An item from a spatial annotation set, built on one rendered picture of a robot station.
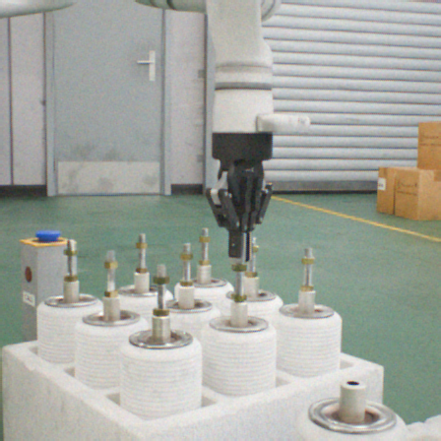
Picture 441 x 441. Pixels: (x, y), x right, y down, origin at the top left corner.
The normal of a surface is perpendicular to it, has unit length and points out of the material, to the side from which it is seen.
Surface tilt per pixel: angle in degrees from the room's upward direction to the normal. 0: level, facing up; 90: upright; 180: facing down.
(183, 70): 90
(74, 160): 90
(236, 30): 102
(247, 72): 90
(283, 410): 90
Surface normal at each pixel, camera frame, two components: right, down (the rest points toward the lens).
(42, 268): 0.62, 0.11
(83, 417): -0.79, 0.07
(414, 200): -0.97, 0.02
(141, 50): 0.27, 0.12
